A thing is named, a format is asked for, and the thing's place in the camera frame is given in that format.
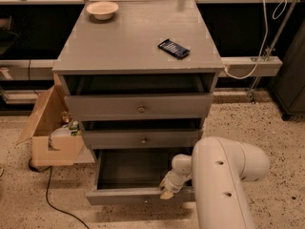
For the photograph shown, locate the grey middle drawer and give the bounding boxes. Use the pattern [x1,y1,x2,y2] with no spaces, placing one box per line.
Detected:
[82,130,202,149]

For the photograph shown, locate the grey bottom drawer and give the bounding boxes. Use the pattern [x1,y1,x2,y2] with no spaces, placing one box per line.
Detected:
[86,148,194,205]

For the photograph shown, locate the dark grey side cabinet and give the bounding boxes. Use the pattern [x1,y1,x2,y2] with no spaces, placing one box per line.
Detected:
[270,21,305,121]

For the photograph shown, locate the grey drawer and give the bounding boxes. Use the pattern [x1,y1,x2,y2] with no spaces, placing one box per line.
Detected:
[82,130,202,149]
[86,148,194,205]
[65,94,214,121]

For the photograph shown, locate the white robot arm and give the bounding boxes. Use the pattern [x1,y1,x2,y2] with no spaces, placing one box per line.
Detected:
[160,136,270,229]

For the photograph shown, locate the white plastic items in box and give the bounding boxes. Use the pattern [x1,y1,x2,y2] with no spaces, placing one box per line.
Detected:
[51,120,80,137]

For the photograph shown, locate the grey top drawer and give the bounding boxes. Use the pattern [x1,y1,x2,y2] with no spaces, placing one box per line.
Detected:
[65,94,214,121]

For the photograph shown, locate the open cardboard box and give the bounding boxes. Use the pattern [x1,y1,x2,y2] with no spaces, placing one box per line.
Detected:
[16,75,92,167]

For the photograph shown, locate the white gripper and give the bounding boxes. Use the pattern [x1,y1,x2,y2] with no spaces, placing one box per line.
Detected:
[159,155,192,199]

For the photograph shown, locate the white bowl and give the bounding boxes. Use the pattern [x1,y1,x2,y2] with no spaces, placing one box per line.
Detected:
[86,1,118,21]

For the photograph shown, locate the metal stand pole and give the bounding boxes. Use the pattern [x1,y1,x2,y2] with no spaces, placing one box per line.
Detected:
[247,0,300,104]

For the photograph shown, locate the grey drawer cabinet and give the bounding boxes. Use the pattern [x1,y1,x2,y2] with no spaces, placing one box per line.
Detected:
[51,0,226,157]

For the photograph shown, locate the black floor cable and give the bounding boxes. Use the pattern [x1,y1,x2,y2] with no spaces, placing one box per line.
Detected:
[28,158,91,229]

